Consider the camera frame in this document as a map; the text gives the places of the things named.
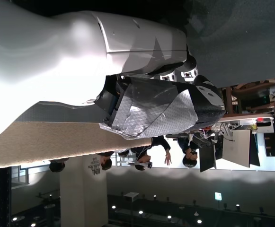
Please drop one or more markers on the white box with red label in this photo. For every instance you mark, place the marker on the white box with red label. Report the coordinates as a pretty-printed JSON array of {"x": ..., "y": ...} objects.
[{"x": 266, "y": 124}]

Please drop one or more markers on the grey perforated panel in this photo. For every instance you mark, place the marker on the grey perforated panel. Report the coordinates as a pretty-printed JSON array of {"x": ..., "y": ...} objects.
[{"x": 56, "y": 113}]

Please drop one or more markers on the orange red crate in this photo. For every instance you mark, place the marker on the orange red crate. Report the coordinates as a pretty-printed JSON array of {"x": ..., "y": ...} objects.
[{"x": 206, "y": 128}]

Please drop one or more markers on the person with dark hair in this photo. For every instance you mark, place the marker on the person with dark hair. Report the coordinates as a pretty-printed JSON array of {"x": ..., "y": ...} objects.
[
  {"x": 56, "y": 165},
  {"x": 106, "y": 163}
]

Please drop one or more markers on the beige felt partition board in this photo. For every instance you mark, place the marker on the beige felt partition board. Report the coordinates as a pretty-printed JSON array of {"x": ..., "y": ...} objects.
[{"x": 56, "y": 142}]

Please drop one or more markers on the white square column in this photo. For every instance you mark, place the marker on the white square column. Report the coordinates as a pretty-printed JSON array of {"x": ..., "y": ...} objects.
[{"x": 82, "y": 196}]

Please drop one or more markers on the black shelf post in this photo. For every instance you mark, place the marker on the black shelf post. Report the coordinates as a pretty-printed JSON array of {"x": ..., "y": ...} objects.
[{"x": 2, "y": 198}]

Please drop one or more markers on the person in dark jacket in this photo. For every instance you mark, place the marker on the person in dark jacket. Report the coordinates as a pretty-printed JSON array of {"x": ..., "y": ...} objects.
[{"x": 190, "y": 156}]

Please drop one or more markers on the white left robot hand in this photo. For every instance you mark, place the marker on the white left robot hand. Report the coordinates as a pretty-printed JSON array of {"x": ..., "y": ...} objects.
[{"x": 56, "y": 59}]

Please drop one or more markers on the person wearing VR headset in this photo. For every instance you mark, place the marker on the person wearing VR headset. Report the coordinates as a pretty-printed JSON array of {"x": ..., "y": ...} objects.
[{"x": 144, "y": 160}]

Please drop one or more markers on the wooden chair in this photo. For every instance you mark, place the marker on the wooden chair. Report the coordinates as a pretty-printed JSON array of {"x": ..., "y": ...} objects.
[{"x": 251, "y": 94}]

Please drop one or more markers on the white ceiling projector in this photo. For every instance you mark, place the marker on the white ceiling projector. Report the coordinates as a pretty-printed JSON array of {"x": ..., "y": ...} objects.
[{"x": 131, "y": 196}]

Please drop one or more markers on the thin black monitor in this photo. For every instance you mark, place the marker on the thin black monitor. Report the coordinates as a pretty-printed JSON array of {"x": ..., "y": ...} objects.
[{"x": 255, "y": 151}]

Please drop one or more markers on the wooden desk top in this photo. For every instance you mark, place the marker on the wooden desk top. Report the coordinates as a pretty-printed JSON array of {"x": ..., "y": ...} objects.
[{"x": 246, "y": 116}]

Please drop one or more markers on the grey monitor back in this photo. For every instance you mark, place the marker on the grey monitor back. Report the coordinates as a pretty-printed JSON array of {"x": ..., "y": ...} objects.
[{"x": 236, "y": 149}]

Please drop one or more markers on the green exit sign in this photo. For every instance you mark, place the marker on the green exit sign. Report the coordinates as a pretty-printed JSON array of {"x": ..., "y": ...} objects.
[{"x": 217, "y": 196}]

